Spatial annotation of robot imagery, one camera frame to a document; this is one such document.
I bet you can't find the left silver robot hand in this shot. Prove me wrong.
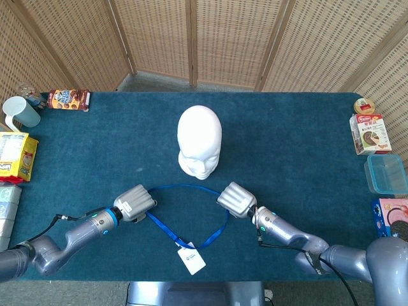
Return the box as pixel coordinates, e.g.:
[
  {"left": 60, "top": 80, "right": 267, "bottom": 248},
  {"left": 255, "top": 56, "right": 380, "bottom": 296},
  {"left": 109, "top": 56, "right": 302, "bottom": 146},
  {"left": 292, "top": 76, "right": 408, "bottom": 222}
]
[{"left": 113, "top": 184, "right": 159, "bottom": 223}]

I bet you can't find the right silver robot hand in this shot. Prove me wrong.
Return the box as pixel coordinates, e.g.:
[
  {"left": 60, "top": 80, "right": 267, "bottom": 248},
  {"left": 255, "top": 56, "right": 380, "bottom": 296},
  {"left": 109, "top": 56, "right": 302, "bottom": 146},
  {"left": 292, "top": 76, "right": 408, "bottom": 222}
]
[{"left": 216, "top": 181, "right": 258, "bottom": 220}]

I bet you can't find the blue lanyard with white badge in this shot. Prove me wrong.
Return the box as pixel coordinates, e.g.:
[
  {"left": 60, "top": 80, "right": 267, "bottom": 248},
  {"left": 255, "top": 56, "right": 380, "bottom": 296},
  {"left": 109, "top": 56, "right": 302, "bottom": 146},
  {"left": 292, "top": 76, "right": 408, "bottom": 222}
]
[{"left": 145, "top": 184, "right": 229, "bottom": 276}]

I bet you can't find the teal carpet table mat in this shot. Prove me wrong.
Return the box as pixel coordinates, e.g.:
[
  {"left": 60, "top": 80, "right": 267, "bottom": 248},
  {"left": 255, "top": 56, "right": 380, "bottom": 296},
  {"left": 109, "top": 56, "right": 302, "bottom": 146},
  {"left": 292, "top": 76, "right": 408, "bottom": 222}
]
[{"left": 0, "top": 91, "right": 396, "bottom": 282}]

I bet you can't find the white foam mannequin head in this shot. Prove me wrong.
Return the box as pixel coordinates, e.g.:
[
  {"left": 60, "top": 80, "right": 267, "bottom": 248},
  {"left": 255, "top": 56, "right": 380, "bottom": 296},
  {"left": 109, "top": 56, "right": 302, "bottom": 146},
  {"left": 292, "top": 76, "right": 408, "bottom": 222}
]
[{"left": 177, "top": 105, "right": 223, "bottom": 181}]

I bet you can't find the grey robot torso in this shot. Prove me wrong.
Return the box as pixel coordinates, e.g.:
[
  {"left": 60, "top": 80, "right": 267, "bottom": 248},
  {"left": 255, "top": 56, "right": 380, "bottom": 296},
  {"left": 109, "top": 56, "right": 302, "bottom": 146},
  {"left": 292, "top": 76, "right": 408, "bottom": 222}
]
[{"left": 126, "top": 280, "right": 266, "bottom": 306}]

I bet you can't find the brown cookie box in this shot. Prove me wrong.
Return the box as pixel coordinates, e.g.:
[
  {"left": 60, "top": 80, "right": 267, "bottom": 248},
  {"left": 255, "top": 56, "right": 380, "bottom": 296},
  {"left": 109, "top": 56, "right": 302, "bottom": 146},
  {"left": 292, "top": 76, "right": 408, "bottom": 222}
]
[{"left": 47, "top": 89, "right": 91, "bottom": 112}]

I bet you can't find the red snack packet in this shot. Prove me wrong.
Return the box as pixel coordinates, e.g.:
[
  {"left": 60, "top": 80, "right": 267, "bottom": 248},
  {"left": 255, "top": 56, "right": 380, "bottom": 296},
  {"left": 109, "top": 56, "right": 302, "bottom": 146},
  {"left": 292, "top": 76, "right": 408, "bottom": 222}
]
[{"left": 0, "top": 177, "right": 28, "bottom": 186}]

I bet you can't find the pale green tissue pack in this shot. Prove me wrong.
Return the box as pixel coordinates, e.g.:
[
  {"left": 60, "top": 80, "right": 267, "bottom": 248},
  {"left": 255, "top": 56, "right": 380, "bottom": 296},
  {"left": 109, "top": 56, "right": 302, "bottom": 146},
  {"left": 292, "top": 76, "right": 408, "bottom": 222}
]
[{"left": 0, "top": 184, "right": 22, "bottom": 252}]

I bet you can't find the yellow snack box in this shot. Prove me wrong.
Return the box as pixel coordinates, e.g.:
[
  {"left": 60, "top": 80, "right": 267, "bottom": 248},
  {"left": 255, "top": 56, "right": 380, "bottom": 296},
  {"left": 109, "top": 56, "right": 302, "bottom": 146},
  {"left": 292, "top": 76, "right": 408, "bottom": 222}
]
[{"left": 0, "top": 131, "right": 40, "bottom": 183}]

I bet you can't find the pale blue plastic pitcher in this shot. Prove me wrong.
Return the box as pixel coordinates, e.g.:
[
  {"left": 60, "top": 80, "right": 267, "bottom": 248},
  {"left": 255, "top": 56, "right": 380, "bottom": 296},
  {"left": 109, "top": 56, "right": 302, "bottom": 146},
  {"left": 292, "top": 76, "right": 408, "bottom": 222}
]
[{"left": 2, "top": 96, "right": 41, "bottom": 133}]

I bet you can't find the white red pie box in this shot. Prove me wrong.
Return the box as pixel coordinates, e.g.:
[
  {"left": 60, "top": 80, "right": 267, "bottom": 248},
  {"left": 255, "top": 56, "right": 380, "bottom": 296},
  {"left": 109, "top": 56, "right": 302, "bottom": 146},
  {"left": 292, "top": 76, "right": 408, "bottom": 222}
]
[{"left": 349, "top": 113, "right": 393, "bottom": 156}]

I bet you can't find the clear blue plastic container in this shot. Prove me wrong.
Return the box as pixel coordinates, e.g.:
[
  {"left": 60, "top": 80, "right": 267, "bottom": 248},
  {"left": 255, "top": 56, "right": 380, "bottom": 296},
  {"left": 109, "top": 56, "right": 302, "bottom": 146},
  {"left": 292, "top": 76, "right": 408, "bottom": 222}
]
[{"left": 363, "top": 154, "right": 408, "bottom": 195}]

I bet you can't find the clear glass jar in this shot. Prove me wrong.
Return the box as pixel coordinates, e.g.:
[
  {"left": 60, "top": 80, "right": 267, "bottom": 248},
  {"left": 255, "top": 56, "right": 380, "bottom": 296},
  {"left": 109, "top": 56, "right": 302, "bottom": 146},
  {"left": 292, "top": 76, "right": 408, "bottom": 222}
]
[{"left": 17, "top": 82, "right": 47, "bottom": 111}]

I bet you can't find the pink blue cookie box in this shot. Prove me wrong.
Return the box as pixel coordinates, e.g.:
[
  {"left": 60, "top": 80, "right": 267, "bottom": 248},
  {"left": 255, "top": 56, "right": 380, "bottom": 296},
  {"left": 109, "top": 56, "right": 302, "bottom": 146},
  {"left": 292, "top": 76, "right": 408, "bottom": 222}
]
[{"left": 370, "top": 198, "right": 408, "bottom": 239}]

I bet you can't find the small round yellow tin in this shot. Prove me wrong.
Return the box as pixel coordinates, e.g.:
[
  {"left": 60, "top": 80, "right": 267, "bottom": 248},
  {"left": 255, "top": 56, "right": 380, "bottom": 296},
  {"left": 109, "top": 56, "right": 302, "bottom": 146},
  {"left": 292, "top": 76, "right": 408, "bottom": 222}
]
[{"left": 353, "top": 98, "right": 376, "bottom": 115}]

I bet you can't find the bamboo folding screen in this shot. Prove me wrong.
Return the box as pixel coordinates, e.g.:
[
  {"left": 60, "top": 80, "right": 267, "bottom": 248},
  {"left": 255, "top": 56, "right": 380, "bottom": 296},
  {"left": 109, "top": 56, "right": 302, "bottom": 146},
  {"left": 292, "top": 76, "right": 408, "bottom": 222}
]
[{"left": 0, "top": 0, "right": 408, "bottom": 160}]

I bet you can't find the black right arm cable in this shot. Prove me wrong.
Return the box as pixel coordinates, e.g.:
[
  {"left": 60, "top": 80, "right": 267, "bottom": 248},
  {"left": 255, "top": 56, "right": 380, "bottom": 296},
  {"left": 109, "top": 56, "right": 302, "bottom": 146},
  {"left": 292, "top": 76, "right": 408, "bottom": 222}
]
[{"left": 256, "top": 229, "right": 361, "bottom": 306}]

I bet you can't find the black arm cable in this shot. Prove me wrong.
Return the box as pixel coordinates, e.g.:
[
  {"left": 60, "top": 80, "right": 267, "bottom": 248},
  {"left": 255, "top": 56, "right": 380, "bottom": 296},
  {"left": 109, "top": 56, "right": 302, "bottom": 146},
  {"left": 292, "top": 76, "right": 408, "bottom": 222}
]
[
  {"left": 256, "top": 229, "right": 361, "bottom": 306},
  {"left": 27, "top": 214, "right": 96, "bottom": 243}
]

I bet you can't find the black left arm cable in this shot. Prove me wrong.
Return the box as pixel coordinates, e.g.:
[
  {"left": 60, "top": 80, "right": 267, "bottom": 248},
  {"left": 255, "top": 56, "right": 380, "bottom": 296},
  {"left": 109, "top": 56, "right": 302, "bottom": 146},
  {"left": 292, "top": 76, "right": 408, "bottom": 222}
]
[{"left": 27, "top": 214, "right": 96, "bottom": 243}]

